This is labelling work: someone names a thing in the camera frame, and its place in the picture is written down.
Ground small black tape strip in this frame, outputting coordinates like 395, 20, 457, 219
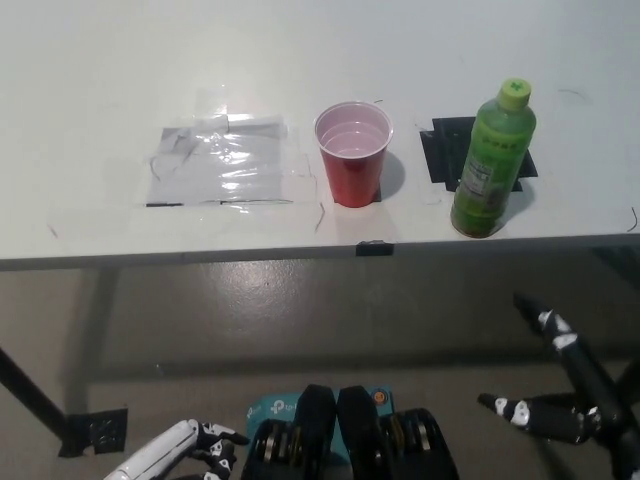
355, 240, 395, 258

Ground black table leg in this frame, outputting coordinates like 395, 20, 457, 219
0, 344, 70, 449

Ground red plastic cup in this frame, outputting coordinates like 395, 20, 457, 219
313, 100, 395, 207

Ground teal router box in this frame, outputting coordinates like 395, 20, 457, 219
245, 384, 397, 454

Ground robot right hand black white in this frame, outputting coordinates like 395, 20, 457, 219
477, 292, 632, 446

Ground green tea bottle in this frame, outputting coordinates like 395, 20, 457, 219
449, 77, 539, 239

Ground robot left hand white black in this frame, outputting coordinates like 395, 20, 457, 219
102, 418, 251, 480

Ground grey sheet under clear tape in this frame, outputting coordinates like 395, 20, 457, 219
144, 113, 296, 207

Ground large black tape square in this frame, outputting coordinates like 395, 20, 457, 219
418, 116, 540, 194

